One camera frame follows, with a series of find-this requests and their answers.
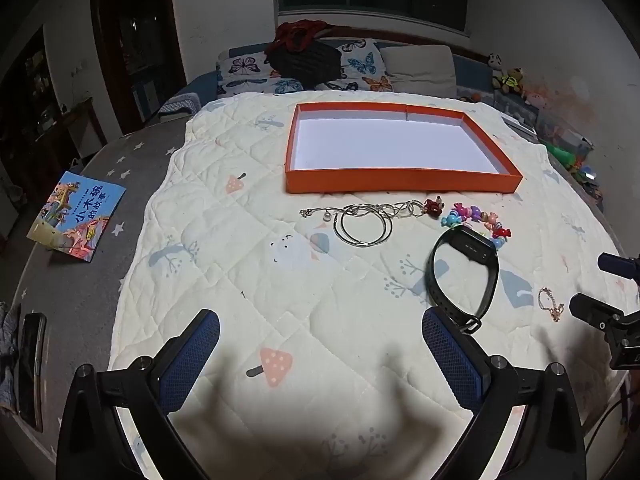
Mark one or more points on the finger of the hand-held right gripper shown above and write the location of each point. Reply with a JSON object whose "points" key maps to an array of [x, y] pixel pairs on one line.
{"points": [[592, 310], [616, 264]]}

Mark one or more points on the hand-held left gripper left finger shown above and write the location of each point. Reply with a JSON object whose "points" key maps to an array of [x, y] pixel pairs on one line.
{"points": [[192, 360]]}

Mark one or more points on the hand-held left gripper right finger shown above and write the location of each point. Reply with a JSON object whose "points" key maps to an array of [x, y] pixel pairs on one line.
{"points": [[450, 357]]}

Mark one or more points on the black smart band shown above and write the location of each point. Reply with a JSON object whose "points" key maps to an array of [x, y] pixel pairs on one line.
{"points": [[472, 245]]}

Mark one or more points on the silver hoop earring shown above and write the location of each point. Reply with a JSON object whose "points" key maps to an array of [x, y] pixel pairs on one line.
{"points": [[336, 227], [390, 225]]}

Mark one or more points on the red bead charm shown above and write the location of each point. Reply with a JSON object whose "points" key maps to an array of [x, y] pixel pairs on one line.
{"points": [[434, 206]]}

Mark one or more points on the orange shallow cardboard box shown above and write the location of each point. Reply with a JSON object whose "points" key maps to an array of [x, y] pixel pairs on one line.
{"points": [[395, 145]]}

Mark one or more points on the pile of colourful toys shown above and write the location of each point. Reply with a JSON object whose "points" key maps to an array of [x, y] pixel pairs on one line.
{"points": [[567, 152]]}

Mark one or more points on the black smartphone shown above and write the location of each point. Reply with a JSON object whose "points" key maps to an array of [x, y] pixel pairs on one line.
{"points": [[31, 370]]}

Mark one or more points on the pink plush toy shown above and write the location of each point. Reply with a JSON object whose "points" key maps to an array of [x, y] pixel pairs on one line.
{"points": [[535, 97]]}

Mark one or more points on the grey crumpled cloth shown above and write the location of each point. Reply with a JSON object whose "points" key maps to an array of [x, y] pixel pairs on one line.
{"points": [[6, 355]]}

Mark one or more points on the children's picture book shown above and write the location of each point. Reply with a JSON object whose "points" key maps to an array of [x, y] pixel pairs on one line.
{"points": [[75, 215]]}

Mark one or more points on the brown bear plush toy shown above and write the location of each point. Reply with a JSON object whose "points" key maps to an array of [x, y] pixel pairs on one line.
{"points": [[509, 81]]}

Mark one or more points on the grey star bed sheet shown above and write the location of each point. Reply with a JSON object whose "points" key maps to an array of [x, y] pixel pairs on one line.
{"points": [[100, 160]]}

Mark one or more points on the panda plush toy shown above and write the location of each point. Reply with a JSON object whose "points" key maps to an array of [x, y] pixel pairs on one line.
{"points": [[495, 62]]}

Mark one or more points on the blue upholstered sofa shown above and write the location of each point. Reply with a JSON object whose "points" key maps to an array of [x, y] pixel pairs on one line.
{"points": [[472, 72]]}

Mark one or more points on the blue plastic basket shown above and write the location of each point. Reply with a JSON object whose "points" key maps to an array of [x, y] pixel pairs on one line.
{"points": [[178, 105]]}

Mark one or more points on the dark wooden table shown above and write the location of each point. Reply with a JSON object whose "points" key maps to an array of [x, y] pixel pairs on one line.
{"points": [[85, 120]]}

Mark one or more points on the plain white pillow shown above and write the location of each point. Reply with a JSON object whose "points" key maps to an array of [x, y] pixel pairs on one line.
{"points": [[422, 70]]}

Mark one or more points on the butterfly print pillow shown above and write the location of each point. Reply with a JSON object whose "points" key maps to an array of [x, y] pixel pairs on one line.
{"points": [[365, 67], [242, 72]]}

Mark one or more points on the dark shelf cabinet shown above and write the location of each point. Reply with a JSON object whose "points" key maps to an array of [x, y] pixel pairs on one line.
{"points": [[30, 90]]}

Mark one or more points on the black quilted bag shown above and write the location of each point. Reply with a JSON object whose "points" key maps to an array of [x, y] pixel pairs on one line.
{"points": [[305, 65]]}

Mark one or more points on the dark wooden doorway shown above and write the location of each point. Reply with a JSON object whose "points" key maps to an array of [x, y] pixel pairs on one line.
{"points": [[135, 35]]}

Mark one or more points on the red cloth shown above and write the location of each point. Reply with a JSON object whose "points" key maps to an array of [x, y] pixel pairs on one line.
{"points": [[297, 32]]}

